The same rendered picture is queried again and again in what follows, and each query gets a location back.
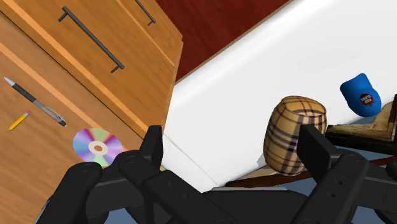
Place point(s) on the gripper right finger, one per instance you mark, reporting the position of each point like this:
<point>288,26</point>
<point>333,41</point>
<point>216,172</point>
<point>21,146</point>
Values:
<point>341,186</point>

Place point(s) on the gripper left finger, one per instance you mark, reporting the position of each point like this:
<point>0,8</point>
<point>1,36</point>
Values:
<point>139,186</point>

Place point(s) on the iridescent compact disc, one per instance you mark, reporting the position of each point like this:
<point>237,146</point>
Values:
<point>85,141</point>

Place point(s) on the tan plaid barrel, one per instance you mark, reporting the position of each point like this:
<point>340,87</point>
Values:
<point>280,136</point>

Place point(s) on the blue rounded cap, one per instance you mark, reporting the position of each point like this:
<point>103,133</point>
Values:
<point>356,93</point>

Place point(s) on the wooden chest of drawers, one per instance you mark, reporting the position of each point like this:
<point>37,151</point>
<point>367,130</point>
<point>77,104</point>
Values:
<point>136,71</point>

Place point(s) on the black and silver pen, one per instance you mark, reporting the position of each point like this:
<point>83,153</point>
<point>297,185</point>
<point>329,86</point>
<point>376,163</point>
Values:
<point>34,100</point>

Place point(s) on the short yellow pencil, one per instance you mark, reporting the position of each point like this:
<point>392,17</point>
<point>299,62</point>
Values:
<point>18,121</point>

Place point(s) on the dark wooden frame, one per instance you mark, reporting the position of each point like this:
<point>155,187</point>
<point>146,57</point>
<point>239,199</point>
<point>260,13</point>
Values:
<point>363,136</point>

